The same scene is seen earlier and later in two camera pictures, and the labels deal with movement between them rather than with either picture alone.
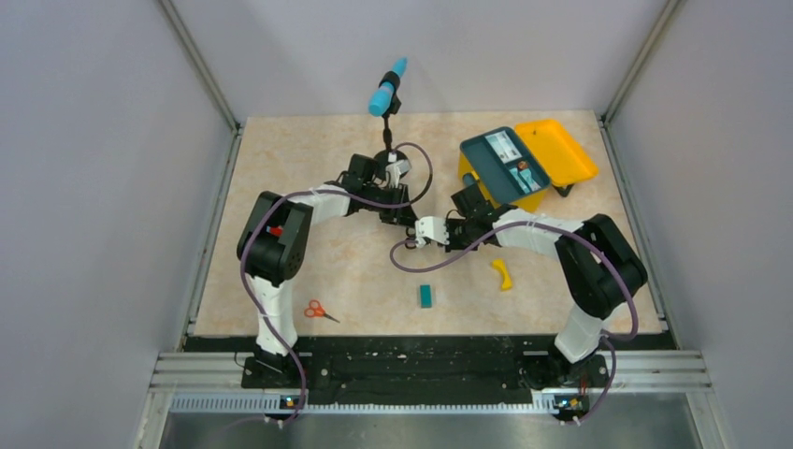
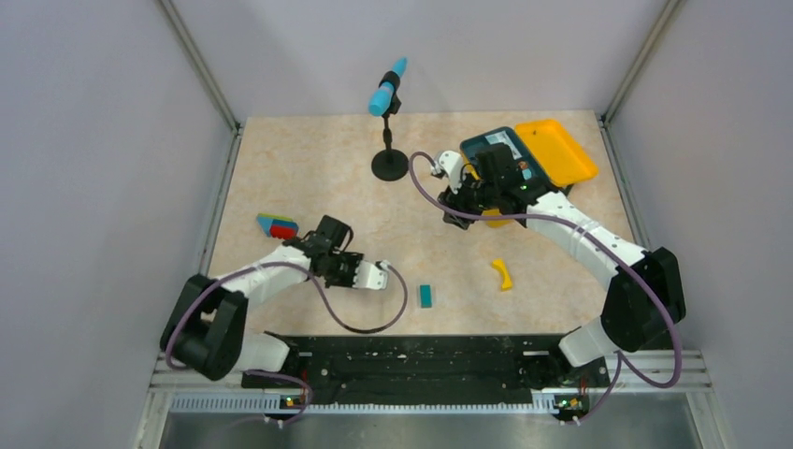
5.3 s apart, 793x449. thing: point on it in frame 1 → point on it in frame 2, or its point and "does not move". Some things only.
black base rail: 422,369 does not move
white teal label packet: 502,143 does not move
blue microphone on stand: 385,101 does not move
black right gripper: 453,246 → 457,201
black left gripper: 398,216 → 350,281
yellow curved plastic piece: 507,282 does not move
